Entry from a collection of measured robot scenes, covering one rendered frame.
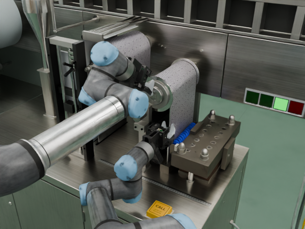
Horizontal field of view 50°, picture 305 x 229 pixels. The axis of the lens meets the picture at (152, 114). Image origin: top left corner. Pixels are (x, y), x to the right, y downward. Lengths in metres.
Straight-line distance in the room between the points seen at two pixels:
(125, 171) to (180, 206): 0.30
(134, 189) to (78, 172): 0.37
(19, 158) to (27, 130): 1.11
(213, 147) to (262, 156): 1.88
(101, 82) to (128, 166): 0.30
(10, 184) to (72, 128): 0.18
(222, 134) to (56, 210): 0.84
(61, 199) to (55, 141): 0.84
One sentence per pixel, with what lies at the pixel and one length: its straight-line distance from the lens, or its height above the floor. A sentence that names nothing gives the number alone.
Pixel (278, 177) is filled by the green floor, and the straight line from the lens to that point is 3.04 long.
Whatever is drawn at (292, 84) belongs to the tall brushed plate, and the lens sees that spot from 1.44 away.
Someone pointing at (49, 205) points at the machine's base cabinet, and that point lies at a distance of 1.68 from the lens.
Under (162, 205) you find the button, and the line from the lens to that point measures 1.26.
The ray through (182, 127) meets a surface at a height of 1.05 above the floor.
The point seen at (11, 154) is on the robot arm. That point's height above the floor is 1.41.
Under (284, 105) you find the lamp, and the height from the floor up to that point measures 1.18.
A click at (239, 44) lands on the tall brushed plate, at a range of 1.44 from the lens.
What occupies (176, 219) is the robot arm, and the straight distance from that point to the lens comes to 0.82.
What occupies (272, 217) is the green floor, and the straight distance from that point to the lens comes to 2.66.
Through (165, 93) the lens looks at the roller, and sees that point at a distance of 1.25.
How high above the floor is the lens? 1.80
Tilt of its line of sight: 29 degrees down
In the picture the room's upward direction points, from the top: 1 degrees clockwise
